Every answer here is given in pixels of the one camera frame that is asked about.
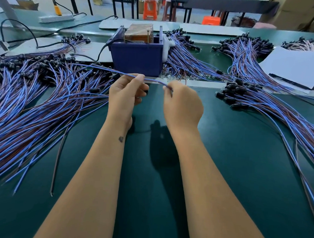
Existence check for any person's right hand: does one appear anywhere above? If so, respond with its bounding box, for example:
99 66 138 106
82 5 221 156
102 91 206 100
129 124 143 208
161 80 205 138

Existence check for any person's left hand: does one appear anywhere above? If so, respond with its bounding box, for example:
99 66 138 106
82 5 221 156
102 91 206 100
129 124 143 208
106 72 150 136

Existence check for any blue brown plug cable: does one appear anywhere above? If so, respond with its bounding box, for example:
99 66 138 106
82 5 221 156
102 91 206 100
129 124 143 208
70 63 174 93

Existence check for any blue plastic tester box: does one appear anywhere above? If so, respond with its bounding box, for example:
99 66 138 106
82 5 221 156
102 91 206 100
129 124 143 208
107 25 166 77

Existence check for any pile of wired lamps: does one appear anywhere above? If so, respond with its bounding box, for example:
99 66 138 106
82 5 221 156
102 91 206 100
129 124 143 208
0 49 121 200
210 78 314 226

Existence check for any person's left forearm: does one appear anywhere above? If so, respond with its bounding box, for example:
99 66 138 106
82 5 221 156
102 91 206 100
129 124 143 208
33 120 131 238

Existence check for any person's right forearm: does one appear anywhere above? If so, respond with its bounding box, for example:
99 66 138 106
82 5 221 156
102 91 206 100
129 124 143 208
166 130 276 238

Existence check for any white power strip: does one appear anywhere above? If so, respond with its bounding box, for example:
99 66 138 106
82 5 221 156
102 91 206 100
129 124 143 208
38 12 75 25

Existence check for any white flat mat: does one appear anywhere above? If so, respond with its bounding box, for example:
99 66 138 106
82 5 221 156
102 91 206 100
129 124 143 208
99 17 179 33
6 36 113 63
179 23 247 37

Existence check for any brown cardboard block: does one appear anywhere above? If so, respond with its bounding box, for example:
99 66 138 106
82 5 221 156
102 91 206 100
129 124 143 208
124 23 154 44

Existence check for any orange plastic stool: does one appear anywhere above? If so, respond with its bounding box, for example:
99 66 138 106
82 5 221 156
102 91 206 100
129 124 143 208
202 16 222 26
143 0 159 21

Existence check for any black pen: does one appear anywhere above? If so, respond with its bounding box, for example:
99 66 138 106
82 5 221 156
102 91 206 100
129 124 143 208
268 73 312 90

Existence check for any pink plastic stool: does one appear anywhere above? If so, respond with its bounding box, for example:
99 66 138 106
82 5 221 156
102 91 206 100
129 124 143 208
253 22 277 30

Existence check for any white paper sheet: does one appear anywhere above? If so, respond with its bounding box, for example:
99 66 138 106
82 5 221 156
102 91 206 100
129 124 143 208
258 46 314 90

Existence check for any open cardboard box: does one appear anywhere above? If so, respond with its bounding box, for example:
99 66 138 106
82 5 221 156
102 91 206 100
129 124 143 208
14 0 39 11

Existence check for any stack of large cardboard boxes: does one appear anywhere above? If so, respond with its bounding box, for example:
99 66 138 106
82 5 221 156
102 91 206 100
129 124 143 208
267 0 314 33

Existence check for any black power cable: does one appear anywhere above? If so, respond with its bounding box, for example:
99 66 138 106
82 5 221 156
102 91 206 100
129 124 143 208
0 9 118 51

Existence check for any loose grey wire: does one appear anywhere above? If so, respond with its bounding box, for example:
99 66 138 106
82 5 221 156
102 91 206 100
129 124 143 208
50 129 70 198

